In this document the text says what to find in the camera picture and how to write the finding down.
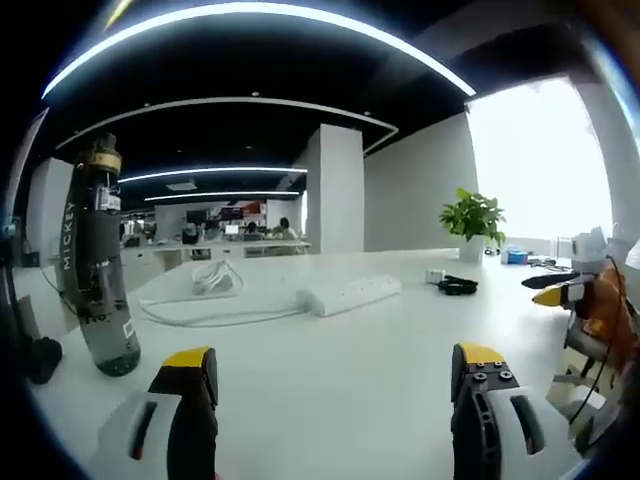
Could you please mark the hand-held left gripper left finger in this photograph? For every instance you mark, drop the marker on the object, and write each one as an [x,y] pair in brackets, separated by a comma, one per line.
[192,425]

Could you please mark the blue box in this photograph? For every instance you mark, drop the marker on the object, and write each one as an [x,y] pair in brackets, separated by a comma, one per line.
[515,256]

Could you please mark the grey office chair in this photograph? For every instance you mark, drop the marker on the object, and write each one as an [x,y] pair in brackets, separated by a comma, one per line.
[585,345]

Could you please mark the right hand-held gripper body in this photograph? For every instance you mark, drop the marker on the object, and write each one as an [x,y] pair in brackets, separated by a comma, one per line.
[590,252]

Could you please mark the black rounded object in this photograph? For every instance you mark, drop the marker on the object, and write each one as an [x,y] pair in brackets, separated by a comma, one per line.
[44,360]

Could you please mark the white power strip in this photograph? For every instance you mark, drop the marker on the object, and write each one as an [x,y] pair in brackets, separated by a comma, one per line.
[350,295]

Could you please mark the long ceiling light strip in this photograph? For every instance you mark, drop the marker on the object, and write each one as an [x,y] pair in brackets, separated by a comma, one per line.
[260,12]

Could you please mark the small white adapter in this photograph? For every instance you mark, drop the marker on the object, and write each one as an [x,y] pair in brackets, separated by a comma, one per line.
[435,275]

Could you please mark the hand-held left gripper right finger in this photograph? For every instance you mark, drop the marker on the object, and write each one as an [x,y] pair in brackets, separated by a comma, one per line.
[480,430]

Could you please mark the potted green plant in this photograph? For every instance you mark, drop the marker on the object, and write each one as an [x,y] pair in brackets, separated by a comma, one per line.
[472,220]

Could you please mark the white desk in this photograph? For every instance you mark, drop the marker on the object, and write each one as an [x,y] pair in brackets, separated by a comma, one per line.
[325,360]

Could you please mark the black water bottle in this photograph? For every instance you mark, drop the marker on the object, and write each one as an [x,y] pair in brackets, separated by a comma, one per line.
[97,280]

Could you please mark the white office counter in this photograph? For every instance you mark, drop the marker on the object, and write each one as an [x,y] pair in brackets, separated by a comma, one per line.
[210,252]

